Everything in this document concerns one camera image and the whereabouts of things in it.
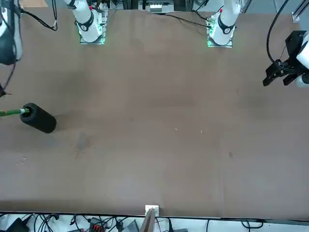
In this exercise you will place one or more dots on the aluminium frame rail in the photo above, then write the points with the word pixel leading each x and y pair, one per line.
pixel 295 15

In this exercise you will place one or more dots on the black ribbed cylinder vase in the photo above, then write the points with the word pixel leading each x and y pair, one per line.
pixel 41 123

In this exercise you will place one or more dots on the aluminium profile post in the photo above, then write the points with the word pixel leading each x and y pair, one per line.
pixel 149 222

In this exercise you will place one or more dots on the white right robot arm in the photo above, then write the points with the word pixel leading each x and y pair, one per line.
pixel 88 26

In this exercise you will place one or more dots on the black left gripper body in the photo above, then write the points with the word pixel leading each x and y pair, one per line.
pixel 293 46

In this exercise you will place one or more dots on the orange and black device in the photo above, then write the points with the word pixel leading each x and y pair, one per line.
pixel 96 226

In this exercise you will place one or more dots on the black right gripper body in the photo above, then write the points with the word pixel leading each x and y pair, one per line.
pixel 2 90

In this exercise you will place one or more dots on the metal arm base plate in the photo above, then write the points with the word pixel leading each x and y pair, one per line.
pixel 102 14
pixel 219 46

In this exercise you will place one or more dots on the brown cardboard sheet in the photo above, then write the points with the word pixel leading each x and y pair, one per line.
pixel 33 3

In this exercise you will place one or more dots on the large black power adapter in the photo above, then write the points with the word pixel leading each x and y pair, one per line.
pixel 14 226

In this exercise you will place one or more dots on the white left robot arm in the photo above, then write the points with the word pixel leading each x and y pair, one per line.
pixel 225 21

